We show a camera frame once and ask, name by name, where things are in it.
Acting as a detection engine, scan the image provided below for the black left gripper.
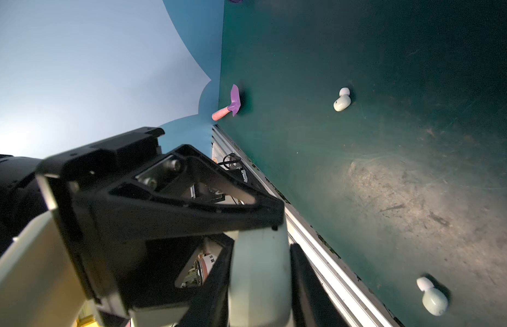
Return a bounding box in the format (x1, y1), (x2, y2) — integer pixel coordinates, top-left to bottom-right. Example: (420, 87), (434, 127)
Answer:
(36, 127), (284, 319)

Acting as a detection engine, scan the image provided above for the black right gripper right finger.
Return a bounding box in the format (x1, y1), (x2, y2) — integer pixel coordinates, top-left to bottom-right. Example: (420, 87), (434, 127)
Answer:
(290, 243), (349, 327)

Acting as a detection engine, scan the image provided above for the white earbud charging case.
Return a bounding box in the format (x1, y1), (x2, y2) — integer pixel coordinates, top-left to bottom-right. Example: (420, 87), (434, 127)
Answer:
(228, 224), (292, 326)

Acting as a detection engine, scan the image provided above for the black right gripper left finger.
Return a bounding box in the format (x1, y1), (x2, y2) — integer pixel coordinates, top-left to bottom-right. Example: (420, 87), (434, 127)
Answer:
(178, 246), (233, 326)

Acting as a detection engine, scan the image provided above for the white earbud front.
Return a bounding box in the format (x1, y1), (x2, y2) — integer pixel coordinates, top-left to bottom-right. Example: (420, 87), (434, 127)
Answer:
(416, 277), (449, 316)

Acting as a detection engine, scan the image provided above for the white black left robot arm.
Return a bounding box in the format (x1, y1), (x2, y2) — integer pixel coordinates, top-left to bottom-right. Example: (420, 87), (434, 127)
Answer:
(0, 128), (292, 326)

